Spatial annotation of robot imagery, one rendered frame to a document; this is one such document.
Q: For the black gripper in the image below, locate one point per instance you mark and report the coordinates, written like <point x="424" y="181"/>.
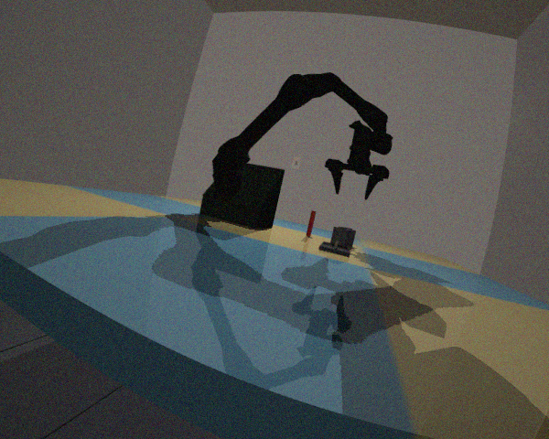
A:
<point x="359" y="155"/>

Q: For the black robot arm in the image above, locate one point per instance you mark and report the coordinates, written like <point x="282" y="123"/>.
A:
<point x="296" y="91"/>

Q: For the red peg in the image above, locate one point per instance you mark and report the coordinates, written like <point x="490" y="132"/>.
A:
<point x="311" y="222"/>

